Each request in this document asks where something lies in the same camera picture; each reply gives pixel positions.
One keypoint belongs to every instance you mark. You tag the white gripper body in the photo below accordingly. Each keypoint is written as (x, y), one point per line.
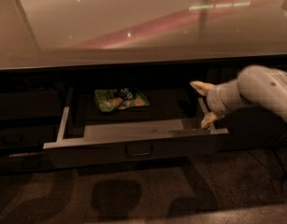
(215, 101)

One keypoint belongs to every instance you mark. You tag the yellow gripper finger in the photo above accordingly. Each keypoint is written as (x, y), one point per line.
(210, 118)
(201, 87)

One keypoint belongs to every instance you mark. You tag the dark drawer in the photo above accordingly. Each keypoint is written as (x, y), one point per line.
(26, 136)
(20, 163)
(29, 105)
(168, 128)

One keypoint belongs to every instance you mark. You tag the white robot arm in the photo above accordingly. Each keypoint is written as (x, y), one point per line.
(254, 85)

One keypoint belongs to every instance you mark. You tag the dark cabinet door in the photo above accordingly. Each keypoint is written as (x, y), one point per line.
(252, 127)

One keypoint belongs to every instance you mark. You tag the dark metal stand legs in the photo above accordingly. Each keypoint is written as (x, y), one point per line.
(273, 147)

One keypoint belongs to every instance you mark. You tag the green snack bag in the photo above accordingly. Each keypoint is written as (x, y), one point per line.
(119, 99)

